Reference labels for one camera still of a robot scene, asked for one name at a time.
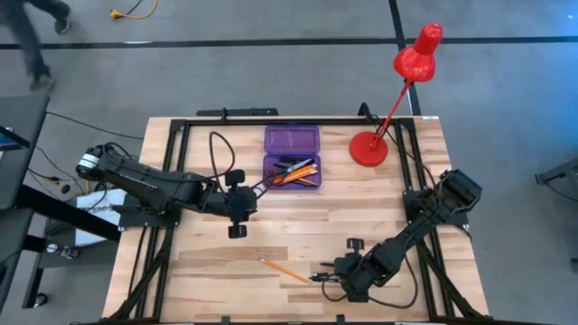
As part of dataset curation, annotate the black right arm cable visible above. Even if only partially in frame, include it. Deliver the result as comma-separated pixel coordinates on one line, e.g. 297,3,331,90
386,129,438,187

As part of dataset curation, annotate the black side desk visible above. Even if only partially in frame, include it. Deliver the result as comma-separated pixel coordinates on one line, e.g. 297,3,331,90
0,93,123,312

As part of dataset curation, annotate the black right camera cable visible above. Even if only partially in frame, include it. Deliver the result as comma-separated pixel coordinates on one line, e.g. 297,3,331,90
321,255,420,311

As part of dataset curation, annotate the orange pencil with pink eraser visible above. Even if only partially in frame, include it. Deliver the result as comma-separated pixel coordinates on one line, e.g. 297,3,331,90
275,163,319,182

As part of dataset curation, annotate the red desk lamp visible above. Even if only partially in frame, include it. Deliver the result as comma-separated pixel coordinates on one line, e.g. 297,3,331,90
349,22,444,168

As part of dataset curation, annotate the purple plastic supply box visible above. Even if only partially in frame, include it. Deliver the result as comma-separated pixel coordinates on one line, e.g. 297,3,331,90
261,125,322,190

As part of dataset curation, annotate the person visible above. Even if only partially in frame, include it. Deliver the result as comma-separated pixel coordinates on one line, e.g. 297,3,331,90
0,0,72,92

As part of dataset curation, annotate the orange pencil with black dot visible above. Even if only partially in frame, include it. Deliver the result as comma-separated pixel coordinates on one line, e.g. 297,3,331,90
258,256,313,285

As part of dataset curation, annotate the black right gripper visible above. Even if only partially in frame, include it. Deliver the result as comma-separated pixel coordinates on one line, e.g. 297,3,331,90
319,237,378,303

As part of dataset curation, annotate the black floor cable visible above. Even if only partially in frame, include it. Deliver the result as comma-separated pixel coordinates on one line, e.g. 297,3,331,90
44,110,145,141

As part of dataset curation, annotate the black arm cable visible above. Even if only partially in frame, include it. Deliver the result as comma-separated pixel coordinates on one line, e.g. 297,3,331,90
386,129,438,187
207,130,238,182

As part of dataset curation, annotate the small silver device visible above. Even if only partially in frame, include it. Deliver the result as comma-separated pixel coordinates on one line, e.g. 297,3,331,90
44,242,81,261

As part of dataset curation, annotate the white printed paper sheet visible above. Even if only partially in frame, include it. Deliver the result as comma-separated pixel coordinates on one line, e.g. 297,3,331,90
74,188,127,248

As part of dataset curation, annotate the yellow extension cord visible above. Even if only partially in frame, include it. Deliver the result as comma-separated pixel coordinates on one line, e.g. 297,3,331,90
109,0,159,22

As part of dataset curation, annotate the black metal stand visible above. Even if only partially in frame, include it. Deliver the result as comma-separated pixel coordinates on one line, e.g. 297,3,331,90
534,155,578,190

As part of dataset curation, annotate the black power strip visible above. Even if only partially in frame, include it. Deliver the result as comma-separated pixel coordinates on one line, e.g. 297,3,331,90
196,107,280,117

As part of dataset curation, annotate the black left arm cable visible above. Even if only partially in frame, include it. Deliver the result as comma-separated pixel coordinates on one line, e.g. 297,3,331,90
207,130,238,182

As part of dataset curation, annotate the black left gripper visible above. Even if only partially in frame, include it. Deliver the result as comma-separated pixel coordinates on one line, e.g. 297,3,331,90
223,169,277,239

